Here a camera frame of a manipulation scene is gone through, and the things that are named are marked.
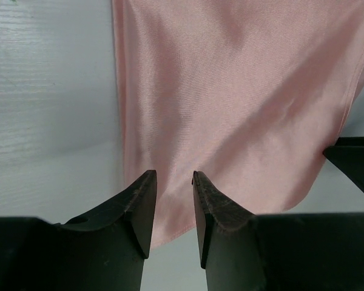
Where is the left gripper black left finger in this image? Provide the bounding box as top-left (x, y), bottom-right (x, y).
top-left (0, 170), bottom-right (157, 290)

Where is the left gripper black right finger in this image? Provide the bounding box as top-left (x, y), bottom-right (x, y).
top-left (192, 171), bottom-right (364, 290)

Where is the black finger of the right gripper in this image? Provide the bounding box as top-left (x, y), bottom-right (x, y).
top-left (323, 136), bottom-right (364, 193)

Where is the pink satin napkin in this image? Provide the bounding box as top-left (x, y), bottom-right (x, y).
top-left (112, 1), bottom-right (364, 247)

